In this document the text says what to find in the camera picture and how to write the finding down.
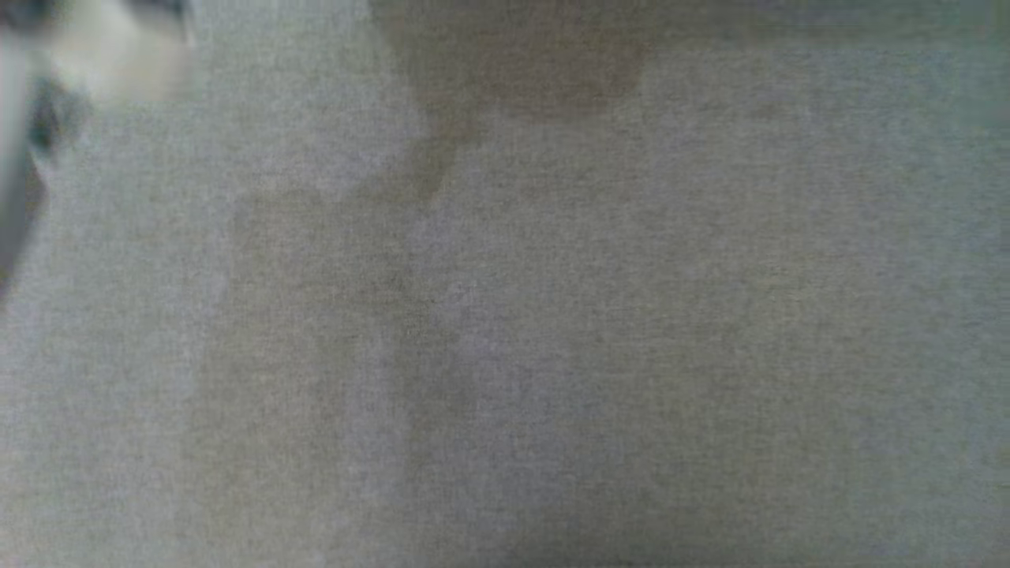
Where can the grey fabric sofa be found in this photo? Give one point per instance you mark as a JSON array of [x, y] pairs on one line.
[[552, 315]]

